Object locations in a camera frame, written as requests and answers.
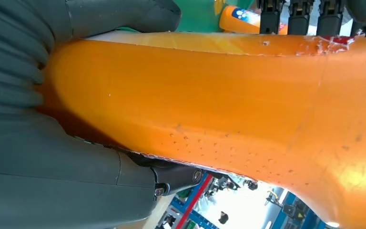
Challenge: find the person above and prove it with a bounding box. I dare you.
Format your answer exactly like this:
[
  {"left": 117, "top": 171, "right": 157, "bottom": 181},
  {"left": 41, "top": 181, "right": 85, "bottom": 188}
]
[{"left": 217, "top": 211, "right": 230, "bottom": 226}]

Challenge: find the green work table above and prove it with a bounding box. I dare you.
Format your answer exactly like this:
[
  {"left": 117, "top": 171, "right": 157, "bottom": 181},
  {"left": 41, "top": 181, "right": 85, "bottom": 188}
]
[{"left": 172, "top": 0, "right": 256, "bottom": 34}]

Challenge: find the blue metal rack frame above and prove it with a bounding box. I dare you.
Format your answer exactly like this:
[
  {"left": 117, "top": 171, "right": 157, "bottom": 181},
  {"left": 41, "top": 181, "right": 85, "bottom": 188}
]
[{"left": 157, "top": 173, "right": 332, "bottom": 229}]

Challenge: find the red pole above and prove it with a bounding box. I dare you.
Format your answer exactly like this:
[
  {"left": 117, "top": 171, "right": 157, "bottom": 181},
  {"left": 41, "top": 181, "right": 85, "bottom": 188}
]
[{"left": 174, "top": 173, "right": 214, "bottom": 229}]

